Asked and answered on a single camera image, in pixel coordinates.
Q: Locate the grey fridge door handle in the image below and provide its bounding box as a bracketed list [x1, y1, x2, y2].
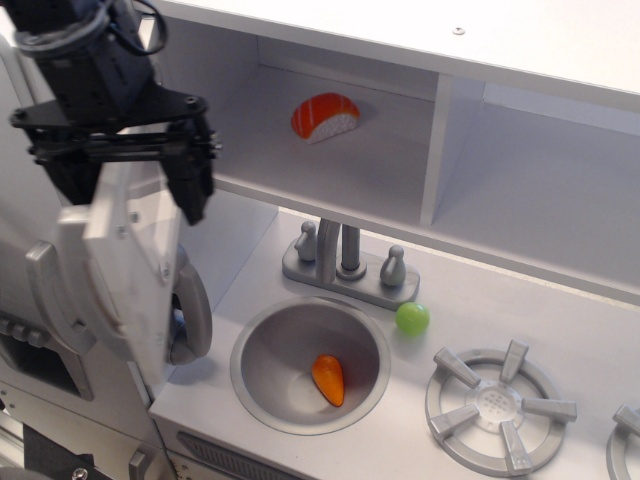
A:
[25, 241, 96, 355]

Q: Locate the silver toy faucet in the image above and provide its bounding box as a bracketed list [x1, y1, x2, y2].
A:
[282, 219, 421, 311]

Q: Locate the grey oven door handle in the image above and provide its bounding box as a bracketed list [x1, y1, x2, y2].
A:
[128, 450, 151, 480]

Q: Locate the silver stove burner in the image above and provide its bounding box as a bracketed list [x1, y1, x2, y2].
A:
[606, 404, 639, 480]
[425, 340, 577, 478]

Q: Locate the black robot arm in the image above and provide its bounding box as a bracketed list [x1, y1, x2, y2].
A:
[2, 1, 216, 225]

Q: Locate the grey fridge ice dispenser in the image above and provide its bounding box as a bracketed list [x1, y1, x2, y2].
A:
[1, 311, 94, 401]

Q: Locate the white toy microwave door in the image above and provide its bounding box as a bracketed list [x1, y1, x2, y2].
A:
[56, 162, 181, 386]

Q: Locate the green toy ball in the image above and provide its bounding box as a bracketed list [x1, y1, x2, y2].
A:
[395, 302, 430, 337]

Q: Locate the grey toy telephone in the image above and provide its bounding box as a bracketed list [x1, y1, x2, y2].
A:
[168, 245, 213, 365]

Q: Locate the salmon sushi toy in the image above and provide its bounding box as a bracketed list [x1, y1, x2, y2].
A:
[290, 92, 360, 144]

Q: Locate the orange toy carrot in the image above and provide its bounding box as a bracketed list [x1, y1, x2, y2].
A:
[311, 354, 345, 407]

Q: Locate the silver round sink bowl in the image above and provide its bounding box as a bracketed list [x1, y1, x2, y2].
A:
[230, 297, 390, 435]

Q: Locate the white toy kitchen cabinet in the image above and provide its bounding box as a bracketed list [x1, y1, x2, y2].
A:
[1, 1, 639, 479]

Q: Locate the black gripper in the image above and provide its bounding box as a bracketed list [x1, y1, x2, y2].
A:
[10, 34, 217, 225]

